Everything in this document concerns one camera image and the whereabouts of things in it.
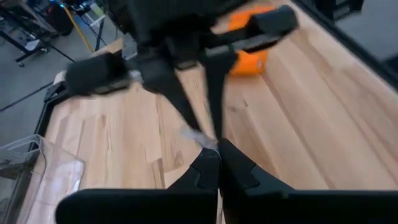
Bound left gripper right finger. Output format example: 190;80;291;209
219;138;398;224

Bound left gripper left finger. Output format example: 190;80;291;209
55;147;221;224

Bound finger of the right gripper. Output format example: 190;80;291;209
65;52;201;131
205;4;299;139

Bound orange bandage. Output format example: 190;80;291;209
228;4;276;75

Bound clear plastic bag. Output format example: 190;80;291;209
180;126;219;151

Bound white stool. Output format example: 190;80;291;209
82;2;106;29

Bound black desk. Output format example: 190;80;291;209
0;6;75;68

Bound clear plastic container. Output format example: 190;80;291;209
0;133;85;224

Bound yellow floor cable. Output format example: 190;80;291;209
63;5;94;53

